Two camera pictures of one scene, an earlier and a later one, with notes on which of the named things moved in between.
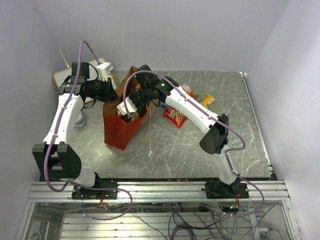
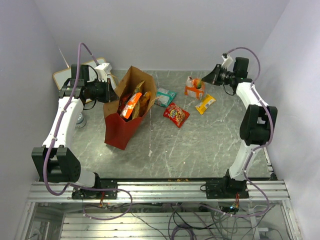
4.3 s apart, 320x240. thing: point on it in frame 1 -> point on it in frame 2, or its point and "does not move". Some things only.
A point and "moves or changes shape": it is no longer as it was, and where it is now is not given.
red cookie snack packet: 175,115 does not move
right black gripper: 131,96 -> 213,77
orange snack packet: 189,91 moves or changes shape
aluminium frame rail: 156,191 does not move
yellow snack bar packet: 207,100 does not move
